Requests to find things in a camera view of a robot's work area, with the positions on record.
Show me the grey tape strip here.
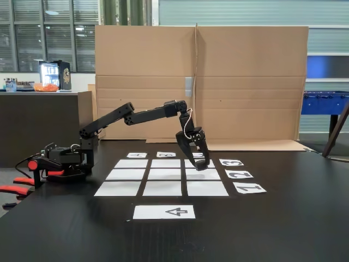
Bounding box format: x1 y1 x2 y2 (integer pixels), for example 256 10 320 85
184 76 195 97

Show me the brown cardboard screen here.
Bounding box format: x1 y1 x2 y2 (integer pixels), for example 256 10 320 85
194 23 313 152
94 25 197 144

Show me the dark wooden leg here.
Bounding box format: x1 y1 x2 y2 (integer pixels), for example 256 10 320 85
322 103 349 158

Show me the blue and white box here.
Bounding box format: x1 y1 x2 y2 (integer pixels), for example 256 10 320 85
4 77 17 93

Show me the blue foosball table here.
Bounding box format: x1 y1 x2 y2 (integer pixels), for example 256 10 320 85
300 91 349 150

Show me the orange snack bag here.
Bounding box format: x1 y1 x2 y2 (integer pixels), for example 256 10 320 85
33 82 60 93

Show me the dark brown counter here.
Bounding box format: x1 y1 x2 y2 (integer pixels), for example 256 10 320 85
0 91 95 169

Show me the white arrow paper sheet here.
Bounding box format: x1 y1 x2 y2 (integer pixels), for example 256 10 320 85
133 205 196 220

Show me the thin brown cardboard sheet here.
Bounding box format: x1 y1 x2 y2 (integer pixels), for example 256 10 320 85
87 84 99 123

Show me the black mini fridge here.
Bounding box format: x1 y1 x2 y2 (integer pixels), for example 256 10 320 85
38 59 73 91

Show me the paper sheet number 2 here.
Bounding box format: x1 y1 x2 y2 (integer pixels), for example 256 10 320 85
225 169 255 180

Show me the paper sheet number 1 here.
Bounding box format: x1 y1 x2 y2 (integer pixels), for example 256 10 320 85
232 182 268 195

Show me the red handled clamp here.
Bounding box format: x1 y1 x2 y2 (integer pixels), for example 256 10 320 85
0 176 35 198

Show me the paper sheet number 3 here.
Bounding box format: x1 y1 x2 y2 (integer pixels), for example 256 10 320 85
219 158 245 166

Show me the red and black clamp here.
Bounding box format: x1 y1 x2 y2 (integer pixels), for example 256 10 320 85
27 157 66 189

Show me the white paper grid square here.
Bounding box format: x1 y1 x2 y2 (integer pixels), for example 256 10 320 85
184 159 216 169
113 159 149 169
186 181 230 197
150 159 182 169
93 181 142 197
185 168 221 181
147 168 182 181
142 181 183 197
105 169 146 181

